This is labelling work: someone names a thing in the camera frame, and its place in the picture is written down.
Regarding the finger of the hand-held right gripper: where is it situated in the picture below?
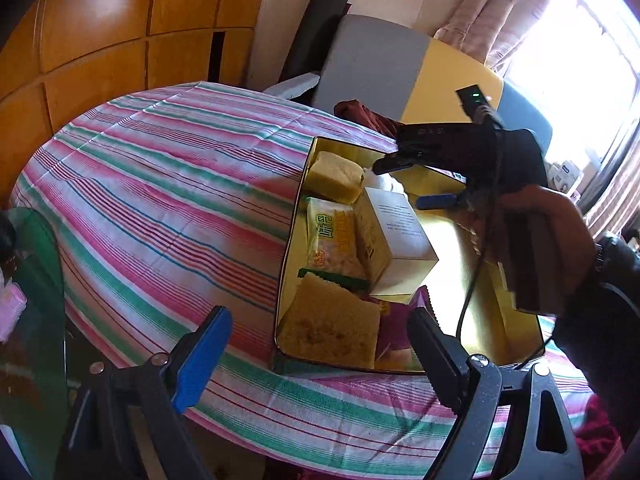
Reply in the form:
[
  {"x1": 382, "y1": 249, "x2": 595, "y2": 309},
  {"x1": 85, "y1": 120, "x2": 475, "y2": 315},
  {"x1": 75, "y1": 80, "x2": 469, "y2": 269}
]
[
  {"x1": 416, "y1": 191, "x2": 473, "y2": 212},
  {"x1": 372, "y1": 151, "x2": 432, "y2": 177}
]

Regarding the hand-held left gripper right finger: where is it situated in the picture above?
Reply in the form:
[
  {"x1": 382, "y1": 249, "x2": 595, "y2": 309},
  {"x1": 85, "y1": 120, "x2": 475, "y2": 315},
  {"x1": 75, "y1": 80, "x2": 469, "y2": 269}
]
[{"x1": 406, "y1": 306, "x2": 586, "y2": 480}]

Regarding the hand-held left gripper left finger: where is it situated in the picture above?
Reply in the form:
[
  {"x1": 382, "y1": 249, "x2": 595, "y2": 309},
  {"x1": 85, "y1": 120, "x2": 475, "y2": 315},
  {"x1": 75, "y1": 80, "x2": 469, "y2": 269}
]
[{"x1": 55, "y1": 305, "x2": 233, "y2": 480}]

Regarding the purple snack packet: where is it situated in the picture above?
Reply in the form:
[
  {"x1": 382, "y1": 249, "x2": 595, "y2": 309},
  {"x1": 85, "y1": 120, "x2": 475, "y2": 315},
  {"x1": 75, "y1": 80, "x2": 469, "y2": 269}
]
[{"x1": 375, "y1": 287, "x2": 437, "y2": 372}]

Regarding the white carton box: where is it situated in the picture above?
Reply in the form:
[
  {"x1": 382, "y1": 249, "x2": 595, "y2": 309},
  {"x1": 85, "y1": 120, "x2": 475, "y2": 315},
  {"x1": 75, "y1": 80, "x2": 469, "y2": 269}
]
[{"x1": 352, "y1": 186, "x2": 440, "y2": 297}]

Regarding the gold metal tin box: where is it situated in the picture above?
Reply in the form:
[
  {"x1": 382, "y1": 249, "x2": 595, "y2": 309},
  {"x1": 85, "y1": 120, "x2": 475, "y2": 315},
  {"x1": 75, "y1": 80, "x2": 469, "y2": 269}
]
[{"x1": 272, "y1": 136, "x2": 547, "y2": 375}]

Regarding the yellow sponge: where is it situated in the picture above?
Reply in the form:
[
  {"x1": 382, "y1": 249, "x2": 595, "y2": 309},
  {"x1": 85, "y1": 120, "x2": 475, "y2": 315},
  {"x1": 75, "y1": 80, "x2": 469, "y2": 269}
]
[{"x1": 306, "y1": 152, "x2": 366, "y2": 205}]

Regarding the green cracker packet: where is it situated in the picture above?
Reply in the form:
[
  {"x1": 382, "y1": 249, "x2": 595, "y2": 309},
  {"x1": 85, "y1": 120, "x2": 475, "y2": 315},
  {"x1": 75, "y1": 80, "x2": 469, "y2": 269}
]
[{"x1": 298, "y1": 196, "x2": 373, "y2": 295}]

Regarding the tan sponge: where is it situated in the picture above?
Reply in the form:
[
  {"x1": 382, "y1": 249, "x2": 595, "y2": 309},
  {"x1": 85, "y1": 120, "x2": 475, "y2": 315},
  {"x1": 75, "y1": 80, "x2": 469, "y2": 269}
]
[{"x1": 277, "y1": 271, "x2": 383, "y2": 368}]

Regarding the person's right forearm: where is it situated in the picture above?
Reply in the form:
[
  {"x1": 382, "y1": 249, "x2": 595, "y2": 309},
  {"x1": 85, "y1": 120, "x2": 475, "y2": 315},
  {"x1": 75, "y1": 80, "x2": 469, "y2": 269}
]
[{"x1": 550, "y1": 232, "x2": 640, "y2": 453}]

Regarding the person's right hand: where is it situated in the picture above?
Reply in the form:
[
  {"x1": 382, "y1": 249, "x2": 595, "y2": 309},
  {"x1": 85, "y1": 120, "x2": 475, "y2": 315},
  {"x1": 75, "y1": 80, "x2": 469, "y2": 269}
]
[{"x1": 470, "y1": 185, "x2": 599, "y2": 317}]

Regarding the white printed carton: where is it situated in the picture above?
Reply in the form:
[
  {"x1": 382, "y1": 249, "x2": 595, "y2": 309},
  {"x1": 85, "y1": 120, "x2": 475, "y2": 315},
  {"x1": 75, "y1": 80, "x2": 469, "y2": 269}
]
[{"x1": 547, "y1": 160, "x2": 583, "y2": 193}]

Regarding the maroon cloth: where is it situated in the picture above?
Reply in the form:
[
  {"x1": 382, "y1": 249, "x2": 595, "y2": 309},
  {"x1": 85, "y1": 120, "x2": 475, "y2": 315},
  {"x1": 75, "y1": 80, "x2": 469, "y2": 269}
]
[{"x1": 334, "y1": 100, "x2": 401, "y2": 137}]

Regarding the striped beige curtain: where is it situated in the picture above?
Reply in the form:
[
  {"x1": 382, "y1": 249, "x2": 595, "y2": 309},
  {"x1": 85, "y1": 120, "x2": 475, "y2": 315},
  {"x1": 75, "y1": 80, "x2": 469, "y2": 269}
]
[{"x1": 582, "y1": 125, "x2": 640, "y2": 241}]

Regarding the grey yellow blue sofa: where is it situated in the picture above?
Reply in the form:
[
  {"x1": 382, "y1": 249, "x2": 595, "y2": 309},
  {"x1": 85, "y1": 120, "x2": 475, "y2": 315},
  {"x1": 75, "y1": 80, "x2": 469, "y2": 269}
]
[{"x1": 262, "y1": 14, "x2": 553, "y2": 161}]

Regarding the window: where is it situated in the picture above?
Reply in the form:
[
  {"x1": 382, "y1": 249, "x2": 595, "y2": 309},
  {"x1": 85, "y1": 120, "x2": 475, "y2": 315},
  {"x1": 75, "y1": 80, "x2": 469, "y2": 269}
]
[{"x1": 500, "y1": 0, "x2": 640, "y2": 161}]

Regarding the black rolled mat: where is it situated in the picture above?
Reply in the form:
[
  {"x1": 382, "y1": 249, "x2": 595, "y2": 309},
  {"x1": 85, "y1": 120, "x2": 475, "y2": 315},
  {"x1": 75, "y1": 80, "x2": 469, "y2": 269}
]
[{"x1": 280, "y1": 0, "x2": 351, "y2": 83}]

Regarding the patterned beige curtain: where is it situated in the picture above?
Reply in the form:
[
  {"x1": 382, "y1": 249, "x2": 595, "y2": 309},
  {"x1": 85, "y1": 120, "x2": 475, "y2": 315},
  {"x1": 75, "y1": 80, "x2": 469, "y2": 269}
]
[{"x1": 432, "y1": 0, "x2": 566, "y2": 68}]

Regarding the green glass table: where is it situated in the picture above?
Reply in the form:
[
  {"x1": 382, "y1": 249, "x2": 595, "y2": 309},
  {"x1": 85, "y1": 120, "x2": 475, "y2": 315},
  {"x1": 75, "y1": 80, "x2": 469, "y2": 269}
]
[{"x1": 0, "y1": 207, "x2": 68, "y2": 480}]

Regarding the striped tablecloth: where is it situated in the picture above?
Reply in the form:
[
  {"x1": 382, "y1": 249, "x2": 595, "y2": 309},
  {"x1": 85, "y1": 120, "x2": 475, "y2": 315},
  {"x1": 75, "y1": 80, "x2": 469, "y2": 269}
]
[{"x1": 10, "y1": 81, "x2": 596, "y2": 476}]

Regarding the pink cloth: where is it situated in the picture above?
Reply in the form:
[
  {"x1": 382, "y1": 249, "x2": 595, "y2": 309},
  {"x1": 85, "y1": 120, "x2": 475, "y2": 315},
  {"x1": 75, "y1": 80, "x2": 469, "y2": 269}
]
[{"x1": 0, "y1": 282, "x2": 28, "y2": 343}]

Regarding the wooden wardrobe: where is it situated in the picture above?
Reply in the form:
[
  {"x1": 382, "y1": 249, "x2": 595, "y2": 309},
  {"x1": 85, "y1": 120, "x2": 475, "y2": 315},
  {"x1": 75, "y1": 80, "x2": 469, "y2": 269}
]
[{"x1": 0, "y1": 0, "x2": 273, "y2": 196}]

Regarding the black cable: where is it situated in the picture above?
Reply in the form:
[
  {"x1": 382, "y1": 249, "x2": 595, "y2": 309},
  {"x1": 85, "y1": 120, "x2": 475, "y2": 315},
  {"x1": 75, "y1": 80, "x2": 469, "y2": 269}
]
[{"x1": 456, "y1": 105, "x2": 548, "y2": 367}]

